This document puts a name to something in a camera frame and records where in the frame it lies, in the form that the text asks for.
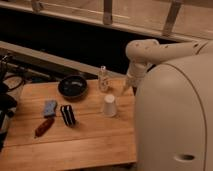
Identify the blue eraser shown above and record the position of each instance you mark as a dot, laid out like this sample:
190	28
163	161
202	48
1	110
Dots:
49	108

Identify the black equipment with cables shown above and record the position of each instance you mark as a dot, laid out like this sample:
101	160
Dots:
7	102

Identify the white ceramic cup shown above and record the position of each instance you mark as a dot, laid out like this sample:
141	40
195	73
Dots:
109	105

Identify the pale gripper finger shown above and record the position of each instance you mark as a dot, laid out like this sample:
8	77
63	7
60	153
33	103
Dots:
124	89

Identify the black white striped block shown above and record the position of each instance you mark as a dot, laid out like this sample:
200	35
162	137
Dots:
68	115

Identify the clear glass bottle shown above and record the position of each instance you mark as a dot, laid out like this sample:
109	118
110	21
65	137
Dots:
103	79

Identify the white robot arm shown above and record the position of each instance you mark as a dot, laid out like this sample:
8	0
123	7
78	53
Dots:
173	113

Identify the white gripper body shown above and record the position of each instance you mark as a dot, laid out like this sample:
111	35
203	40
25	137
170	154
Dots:
134	74

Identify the red brown pocket knife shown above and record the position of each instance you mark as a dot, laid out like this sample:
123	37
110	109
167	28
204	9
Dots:
42	128

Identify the metal window frame rail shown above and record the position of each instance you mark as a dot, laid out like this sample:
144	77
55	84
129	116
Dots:
173	19

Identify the black round bowl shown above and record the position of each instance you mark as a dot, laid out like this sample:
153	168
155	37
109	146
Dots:
72	87

